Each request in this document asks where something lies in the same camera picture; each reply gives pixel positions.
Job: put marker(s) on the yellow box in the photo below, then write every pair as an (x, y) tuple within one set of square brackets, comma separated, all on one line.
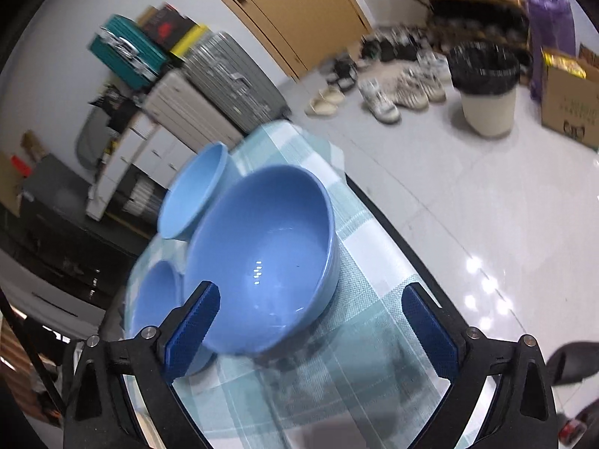
[(189, 39)]

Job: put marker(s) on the cardboard pieces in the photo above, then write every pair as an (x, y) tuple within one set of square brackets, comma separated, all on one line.
[(18, 168)]

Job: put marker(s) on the stack of dark boxes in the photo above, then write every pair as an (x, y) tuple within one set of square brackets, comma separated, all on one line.
[(164, 23)]

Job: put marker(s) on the trash bin with black bag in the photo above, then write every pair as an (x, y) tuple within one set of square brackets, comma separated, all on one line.
[(486, 89)]

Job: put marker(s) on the wooden door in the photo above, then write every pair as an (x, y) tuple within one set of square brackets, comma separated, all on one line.
[(290, 9)]

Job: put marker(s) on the white desk with drawers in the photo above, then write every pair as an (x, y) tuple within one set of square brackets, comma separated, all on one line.
[(140, 149)]

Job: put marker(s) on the cardboard box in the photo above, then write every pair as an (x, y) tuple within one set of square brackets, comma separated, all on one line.
[(568, 98)]

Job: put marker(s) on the grey ribbed suitcase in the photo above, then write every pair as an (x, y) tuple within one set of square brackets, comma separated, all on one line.
[(234, 79)]

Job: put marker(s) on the shoe rack with shoes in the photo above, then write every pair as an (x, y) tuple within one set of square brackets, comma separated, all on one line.
[(468, 4)]

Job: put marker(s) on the grey rounded panel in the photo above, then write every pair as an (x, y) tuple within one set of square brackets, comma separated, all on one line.
[(91, 140)]

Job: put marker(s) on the purple bag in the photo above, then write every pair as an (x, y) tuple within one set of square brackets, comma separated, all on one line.
[(550, 32)]

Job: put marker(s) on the teal suitcase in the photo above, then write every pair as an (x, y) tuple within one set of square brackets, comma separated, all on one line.
[(126, 51)]

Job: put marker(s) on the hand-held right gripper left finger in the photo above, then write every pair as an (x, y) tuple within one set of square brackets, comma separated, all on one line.
[(192, 332)]

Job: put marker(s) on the white ribbed suitcase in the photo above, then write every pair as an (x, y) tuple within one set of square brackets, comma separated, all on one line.
[(187, 107)]

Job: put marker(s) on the blue bowl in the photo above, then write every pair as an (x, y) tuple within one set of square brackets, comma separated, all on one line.
[(157, 299), (192, 191), (262, 252)]

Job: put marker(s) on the pile of loose shoes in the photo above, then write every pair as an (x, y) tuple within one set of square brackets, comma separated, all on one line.
[(397, 89)]

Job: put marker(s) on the dark rounded object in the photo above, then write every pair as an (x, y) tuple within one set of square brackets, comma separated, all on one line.
[(575, 362)]

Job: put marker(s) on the teal checked tablecloth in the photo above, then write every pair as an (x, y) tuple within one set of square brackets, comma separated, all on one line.
[(365, 336)]

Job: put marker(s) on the black bag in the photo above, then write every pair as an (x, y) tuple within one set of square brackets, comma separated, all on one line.
[(114, 103)]

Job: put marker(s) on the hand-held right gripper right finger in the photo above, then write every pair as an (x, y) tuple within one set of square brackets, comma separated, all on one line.
[(430, 332)]

